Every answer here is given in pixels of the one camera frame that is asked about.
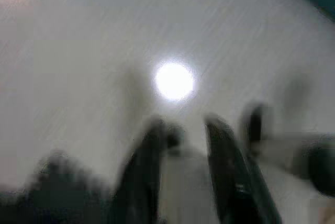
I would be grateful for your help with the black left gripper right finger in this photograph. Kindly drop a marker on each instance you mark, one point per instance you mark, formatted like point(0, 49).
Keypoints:
point(233, 177)

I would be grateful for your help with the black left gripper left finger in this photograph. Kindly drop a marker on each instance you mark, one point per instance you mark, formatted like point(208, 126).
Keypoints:
point(146, 177)

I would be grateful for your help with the dark shapeless object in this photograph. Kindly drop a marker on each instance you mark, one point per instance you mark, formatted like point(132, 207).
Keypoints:
point(57, 195)

